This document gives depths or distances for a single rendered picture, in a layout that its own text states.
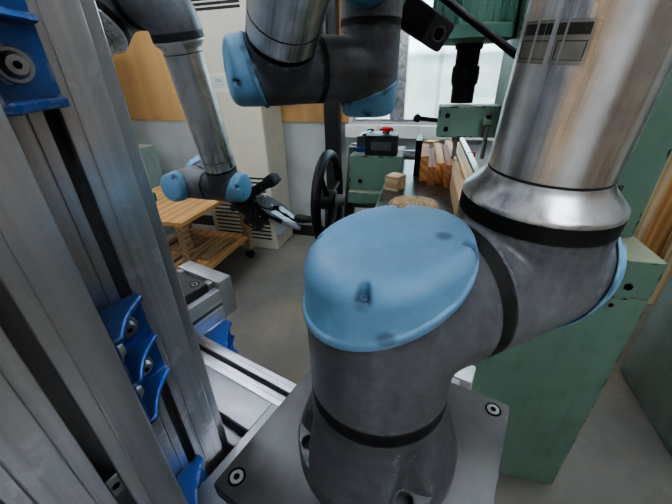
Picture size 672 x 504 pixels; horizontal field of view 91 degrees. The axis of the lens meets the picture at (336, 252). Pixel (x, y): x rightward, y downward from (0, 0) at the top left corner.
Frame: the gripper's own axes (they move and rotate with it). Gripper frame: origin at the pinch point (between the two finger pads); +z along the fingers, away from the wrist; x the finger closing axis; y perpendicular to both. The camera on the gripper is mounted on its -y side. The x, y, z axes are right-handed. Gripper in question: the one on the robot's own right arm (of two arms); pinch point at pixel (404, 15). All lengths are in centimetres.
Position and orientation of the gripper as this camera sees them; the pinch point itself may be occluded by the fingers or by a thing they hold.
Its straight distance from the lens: 79.6
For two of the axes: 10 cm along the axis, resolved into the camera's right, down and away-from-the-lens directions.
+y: -8.4, -5.3, -0.6
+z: 2.4, -4.8, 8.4
